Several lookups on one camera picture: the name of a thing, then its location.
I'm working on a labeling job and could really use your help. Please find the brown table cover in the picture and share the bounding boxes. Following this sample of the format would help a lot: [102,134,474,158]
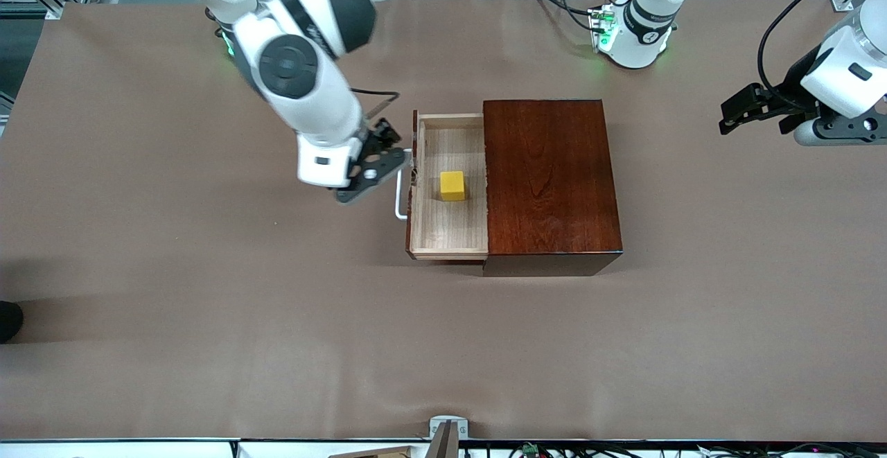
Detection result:
[0,0,887,443]

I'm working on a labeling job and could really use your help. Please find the green-lit base connector box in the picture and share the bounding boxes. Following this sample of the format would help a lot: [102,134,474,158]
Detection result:
[588,5,619,54]

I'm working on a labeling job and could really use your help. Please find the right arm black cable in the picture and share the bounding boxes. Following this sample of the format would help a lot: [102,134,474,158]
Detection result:
[350,87,401,121]

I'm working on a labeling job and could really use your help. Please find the black base supply cable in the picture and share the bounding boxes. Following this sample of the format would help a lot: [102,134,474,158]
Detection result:
[529,0,598,32]

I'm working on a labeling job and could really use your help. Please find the light wooden board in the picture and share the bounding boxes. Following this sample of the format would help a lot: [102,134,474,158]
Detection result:
[328,446,416,458]

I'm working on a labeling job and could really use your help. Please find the wooden drawer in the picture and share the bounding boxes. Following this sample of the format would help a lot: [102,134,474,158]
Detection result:
[406,110,490,262]

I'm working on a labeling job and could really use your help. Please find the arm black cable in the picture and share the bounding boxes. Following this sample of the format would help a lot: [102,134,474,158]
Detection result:
[350,87,401,121]
[757,0,870,109]

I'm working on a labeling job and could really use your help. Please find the white metal drawer handle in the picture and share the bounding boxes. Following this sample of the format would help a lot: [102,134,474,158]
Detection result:
[394,149,412,221]

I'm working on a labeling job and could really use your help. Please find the grey metal clamp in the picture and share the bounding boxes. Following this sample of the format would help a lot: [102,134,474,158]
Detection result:
[428,414,470,441]

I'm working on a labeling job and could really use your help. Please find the tangled black cables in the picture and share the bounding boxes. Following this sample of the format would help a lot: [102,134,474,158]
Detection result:
[463,441,887,458]

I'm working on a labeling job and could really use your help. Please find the dark red wooden cabinet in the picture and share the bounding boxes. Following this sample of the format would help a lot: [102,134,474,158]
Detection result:
[482,99,624,278]

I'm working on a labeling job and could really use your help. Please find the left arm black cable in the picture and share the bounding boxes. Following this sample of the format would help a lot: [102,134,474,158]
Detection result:
[757,0,870,109]

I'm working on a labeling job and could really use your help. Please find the black round object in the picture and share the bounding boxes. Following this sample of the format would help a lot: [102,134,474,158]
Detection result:
[0,300,25,345]

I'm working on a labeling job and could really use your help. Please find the yellow block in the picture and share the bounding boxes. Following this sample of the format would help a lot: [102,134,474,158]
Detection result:
[439,170,467,202]

